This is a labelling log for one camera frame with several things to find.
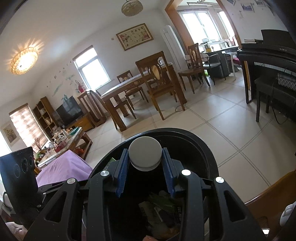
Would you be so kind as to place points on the white standing air conditioner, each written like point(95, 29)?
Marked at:
point(174, 47)

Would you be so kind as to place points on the wooden chair by doorway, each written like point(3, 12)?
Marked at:
point(195, 69)

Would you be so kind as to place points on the wooden tv cabinet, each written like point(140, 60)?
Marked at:
point(84, 122)

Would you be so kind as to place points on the wooden coffee table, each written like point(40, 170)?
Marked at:
point(79, 143)

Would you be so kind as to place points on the purple table cloth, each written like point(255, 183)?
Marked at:
point(68, 165)

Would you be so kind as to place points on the wooden chair behind table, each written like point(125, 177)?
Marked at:
point(131, 91)

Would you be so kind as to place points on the round ceiling lamp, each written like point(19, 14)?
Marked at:
point(24, 61)

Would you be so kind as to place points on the wooden dining chair front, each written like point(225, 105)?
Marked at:
point(160, 79)

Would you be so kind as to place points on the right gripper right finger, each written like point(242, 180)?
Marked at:
point(185, 185)

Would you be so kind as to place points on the framed floral picture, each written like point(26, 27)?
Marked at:
point(134, 36)

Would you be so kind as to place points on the wooden bookshelf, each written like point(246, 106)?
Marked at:
point(44, 114)

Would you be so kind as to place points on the small framed flower picture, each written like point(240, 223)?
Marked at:
point(10, 133)

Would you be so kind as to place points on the black upright piano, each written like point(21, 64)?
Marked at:
point(271, 57)

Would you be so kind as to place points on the black piano bench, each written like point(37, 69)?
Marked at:
point(276, 96)

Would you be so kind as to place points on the black trash bin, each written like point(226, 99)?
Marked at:
point(146, 207)

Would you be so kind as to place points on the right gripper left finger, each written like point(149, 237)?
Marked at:
point(103, 186)

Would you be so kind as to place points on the black television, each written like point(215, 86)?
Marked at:
point(68, 112)

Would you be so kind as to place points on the grey round lid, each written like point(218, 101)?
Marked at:
point(145, 153)

